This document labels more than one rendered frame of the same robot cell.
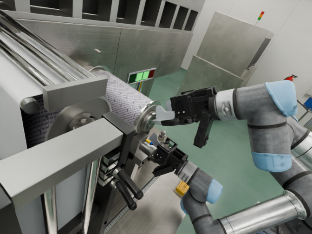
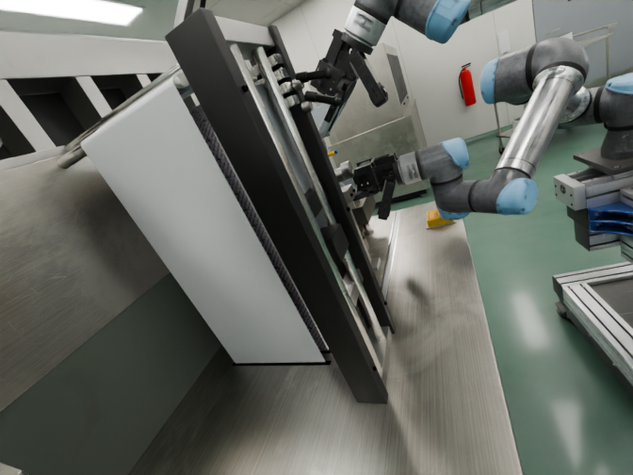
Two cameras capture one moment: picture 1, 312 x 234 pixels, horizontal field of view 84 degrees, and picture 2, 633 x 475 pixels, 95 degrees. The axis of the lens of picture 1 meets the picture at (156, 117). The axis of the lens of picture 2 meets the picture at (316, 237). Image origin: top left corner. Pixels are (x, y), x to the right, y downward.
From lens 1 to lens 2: 0.39 m
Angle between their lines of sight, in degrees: 13
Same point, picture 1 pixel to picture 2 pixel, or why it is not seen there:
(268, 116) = not seen: outside the picture
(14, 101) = (168, 90)
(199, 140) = (376, 92)
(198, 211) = (462, 188)
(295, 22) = not seen: hidden behind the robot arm
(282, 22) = (393, 31)
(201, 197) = (448, 170)
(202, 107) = (345, 57)
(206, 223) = (482, 185)
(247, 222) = (524, 138)
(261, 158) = (434, 19)
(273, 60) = (424, 73)
